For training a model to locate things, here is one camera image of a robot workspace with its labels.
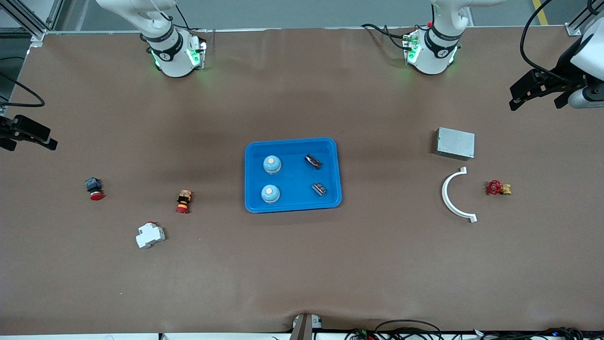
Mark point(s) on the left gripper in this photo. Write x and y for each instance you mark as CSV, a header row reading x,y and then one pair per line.
x,y
562,70

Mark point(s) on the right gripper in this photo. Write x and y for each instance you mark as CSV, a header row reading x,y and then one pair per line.
x,y
6,128

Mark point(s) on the dark brown cylindrical capacitor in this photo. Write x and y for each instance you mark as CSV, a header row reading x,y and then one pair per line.
x,y
313,161

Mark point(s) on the small black grey connector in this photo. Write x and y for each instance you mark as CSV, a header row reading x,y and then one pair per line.
x,y
319,189

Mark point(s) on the blue dome call bell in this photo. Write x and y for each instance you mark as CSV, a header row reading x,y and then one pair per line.
x,y
270,193
272,164

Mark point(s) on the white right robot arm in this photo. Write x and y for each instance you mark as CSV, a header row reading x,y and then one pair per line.
x,y
172,56

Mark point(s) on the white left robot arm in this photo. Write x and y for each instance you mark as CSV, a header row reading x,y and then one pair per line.
x,y
436,52

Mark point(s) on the red mushroom push button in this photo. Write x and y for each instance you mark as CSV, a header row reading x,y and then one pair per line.
x,y
93,185

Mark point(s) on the grey metal box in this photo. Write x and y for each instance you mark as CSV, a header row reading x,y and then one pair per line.
x,y
455,143

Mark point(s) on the white circuit breaker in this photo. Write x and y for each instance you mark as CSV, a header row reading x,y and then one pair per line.
x,y
150,235

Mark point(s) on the blue plastic tray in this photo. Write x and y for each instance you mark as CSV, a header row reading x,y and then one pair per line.
x,y
292,182

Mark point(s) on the aluminium frame profile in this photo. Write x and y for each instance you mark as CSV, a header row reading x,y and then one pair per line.
x,y
37,35
573,29

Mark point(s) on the white curved plastic bracket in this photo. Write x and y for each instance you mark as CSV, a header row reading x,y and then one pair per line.
x,y
444,193

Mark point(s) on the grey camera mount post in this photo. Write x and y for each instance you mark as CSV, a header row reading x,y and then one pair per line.
x,y
304,328

